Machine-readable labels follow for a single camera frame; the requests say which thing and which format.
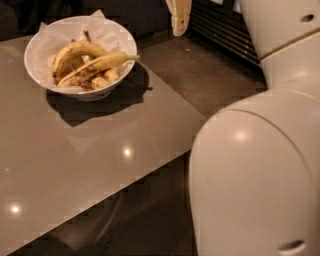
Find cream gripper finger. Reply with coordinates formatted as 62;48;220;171
166;0;192;37

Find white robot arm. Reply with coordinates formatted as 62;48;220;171
189;0;320;256

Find white paper bowl liner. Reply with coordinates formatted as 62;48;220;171
24;10;139;101

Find small lower banana pieces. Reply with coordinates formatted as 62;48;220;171
81;69;119;91

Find white ceramic bowl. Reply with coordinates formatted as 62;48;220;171
24;14;137;101

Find curved back yellow banana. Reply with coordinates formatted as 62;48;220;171
51;40;107;81

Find black glass door refrigerator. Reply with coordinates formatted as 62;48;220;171
189;0;260;68

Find dark lower cabinets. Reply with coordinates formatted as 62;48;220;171
0;0;170;41

